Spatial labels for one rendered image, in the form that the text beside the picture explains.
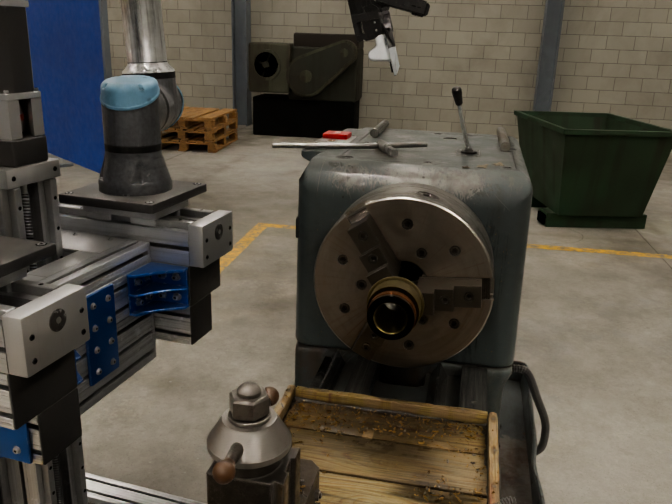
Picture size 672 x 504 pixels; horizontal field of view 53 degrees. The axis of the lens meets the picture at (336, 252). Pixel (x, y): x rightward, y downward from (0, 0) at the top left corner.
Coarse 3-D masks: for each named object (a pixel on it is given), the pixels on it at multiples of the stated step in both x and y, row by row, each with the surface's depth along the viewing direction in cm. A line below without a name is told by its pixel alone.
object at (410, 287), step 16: (384, 288) 104; (400, 288) 104; (416, 288) 107; (368, 304) 106; (384, 304) 112; (400, 304) 102; (416, 304) 104; (368, 320) 104; (384, 320) 107; (400, 320) 108; (416, 320) 105; (384, 336) 104; (400, 336) 103
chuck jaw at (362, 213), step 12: (348, 216) 116; (360, 216) 114; (360, 228) 110; (372, 228) 111; (360, 240) 111; (372, 240) 111; (384, 240) 113; (360, 252) 112; (372, 252) 109; (384, 252) 110; (372, 264) 110; (384, 264) 109; (396, 264) 113; (372, 276) 108; (384, 276) 108
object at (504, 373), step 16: (304, 352) 143; (320, 352) 143; (352, 352) 139; (304, 368) 144; (384, 368) 138; (400, 368) 138; (416, 368) 137; (432, 368) 136; (448, 368) 135; (496, 368) 134; (304, 384) 146; (400, 384) 139; (416, 384) 138; (496, 384) 134; (496, 400) 136
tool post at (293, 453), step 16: (272, 464) 62; (288, 464) 63; (208, 480) 62; (240, 480) 61; (256, 480) 61; (272, 480) 61; (288, 480) 62; (208, 496) 62; (224, 496) 62; (240, 496) 61; (256, 496) 61; (272, 496) 61; (288, 496) 63
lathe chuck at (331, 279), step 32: (384, 192) 117; (416, 192) 115; (384, 224) 114; (416, 224) 112; (448, 224) 111; (320, 256) 118; (352, 256) 116; (416, 256) 114; (448, 256) 113; (480, 256) 112; (320, 288) 120; (352, 288) 118; (352, 320) 120; (448, 320) 116; (480, 320) 115; (384, 352) 121; (416, 352) 119; (448, 352) 118
